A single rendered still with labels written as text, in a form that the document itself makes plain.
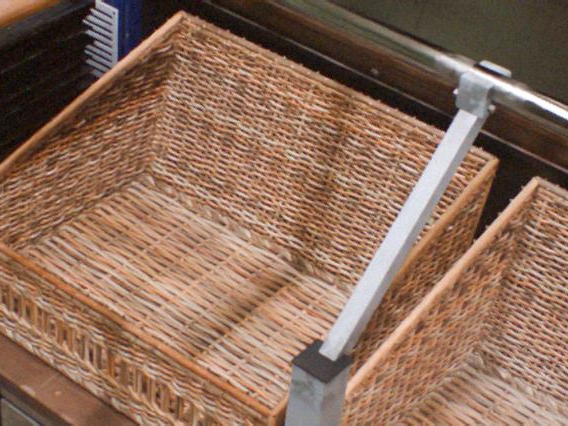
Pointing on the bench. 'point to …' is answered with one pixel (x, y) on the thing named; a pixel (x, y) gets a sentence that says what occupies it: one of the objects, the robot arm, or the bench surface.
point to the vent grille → (102, 15)
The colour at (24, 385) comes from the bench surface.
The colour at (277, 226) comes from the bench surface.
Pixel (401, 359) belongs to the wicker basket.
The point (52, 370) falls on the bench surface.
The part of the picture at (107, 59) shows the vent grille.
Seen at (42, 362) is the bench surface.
